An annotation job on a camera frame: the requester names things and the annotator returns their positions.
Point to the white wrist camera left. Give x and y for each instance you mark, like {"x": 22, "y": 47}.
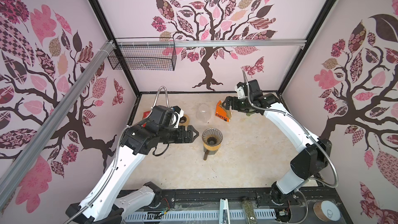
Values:
{"x": 178, "y": 114}

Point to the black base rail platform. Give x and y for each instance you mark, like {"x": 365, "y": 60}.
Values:
{"x": 296, "y": 207}

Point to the white centre bracket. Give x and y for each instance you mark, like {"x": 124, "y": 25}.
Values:
{"x": 224, "y": 213}

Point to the green herb filled jar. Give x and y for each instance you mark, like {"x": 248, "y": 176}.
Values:
{"x": 248, "y": 211}

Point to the white slotted cable duct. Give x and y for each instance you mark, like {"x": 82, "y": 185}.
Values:
{"x": 203, "y": 216}

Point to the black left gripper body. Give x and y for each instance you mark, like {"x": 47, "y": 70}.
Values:
{"x": 171, "y": 135}

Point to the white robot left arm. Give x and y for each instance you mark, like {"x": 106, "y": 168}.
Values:
{"x": 161, "y": 120}

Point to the orange coffee filter box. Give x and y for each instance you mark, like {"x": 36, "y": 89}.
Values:
{"x": 220, "y": 112}

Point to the brown tape roll white disc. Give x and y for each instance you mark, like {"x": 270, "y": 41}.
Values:
{"x": 327, "y": 211}

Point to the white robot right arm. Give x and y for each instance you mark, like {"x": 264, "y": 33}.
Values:
{"x": 312, "y": 161}

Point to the aluminium side rail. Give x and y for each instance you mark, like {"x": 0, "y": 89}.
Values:
{"x": 25, "y": 160}

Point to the black wire mesh basket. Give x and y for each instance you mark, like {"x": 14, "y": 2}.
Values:
{"x": 144, "y": 53}

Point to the red gummy candy bag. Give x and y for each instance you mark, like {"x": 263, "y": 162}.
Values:
{"x": 146, "y": 116}

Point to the white translucent plastic mug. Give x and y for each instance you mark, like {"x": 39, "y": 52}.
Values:
{"x": 203, "y": 113}

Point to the clear ribbed glass dripper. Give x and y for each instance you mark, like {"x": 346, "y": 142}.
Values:
{"x": 212, "y": 137}

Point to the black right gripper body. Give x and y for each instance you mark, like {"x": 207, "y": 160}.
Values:
{"x": 241, "y": 104}

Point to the smoked glass carafe wooden handle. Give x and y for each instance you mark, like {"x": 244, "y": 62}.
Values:
{"x": 209, "y": 153}

